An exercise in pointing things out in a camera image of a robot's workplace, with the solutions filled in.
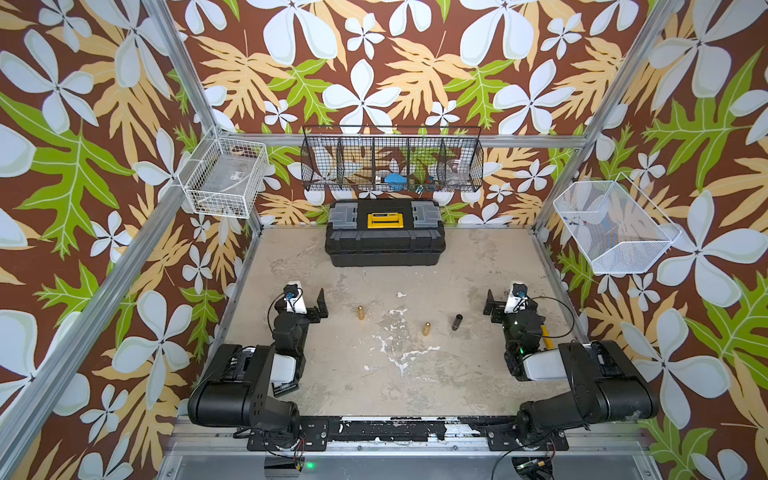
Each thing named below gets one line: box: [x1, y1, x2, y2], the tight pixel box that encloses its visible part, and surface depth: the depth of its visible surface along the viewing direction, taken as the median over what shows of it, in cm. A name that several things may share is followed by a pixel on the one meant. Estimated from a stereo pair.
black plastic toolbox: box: [325, 199, 446, 267], surface depth 100 cm
